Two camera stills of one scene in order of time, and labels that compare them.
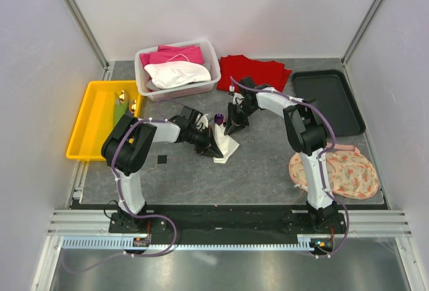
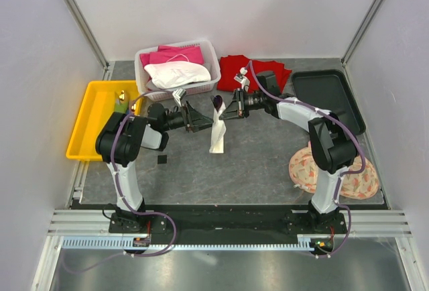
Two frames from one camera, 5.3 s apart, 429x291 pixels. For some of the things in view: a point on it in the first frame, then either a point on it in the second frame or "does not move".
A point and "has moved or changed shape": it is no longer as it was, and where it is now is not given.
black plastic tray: (328, 90) does not move
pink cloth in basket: (190, 53) does not move
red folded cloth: (265, 74) does not move
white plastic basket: (175, 70) does not move
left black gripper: (211, 149) -> (196, 121)
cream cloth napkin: (225, 143) has moved or changed shape
